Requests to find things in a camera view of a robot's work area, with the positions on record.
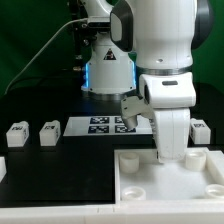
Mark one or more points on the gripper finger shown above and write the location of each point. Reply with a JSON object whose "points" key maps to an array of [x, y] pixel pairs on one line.
{"points": [[133, 106]]}

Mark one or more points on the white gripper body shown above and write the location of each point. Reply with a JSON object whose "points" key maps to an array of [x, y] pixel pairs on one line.
{"points": [[169, 98]]}

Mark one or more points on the white square tabletop part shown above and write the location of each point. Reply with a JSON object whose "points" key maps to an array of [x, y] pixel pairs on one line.
{"points": [[139, 176]]}

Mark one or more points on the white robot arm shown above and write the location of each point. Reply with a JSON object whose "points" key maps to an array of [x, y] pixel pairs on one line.
{"points": [[162, 33]]}

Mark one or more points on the white marker sheet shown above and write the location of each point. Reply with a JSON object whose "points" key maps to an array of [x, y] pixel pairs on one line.
{"points": [[104, 126]]}

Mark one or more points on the white left obstacle block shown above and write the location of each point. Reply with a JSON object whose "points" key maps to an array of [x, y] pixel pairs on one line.
{"points": [[3, 169]]}

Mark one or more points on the white front fence rail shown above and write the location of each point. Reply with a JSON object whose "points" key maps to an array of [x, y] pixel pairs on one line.
{"points": [[171, 212]]}

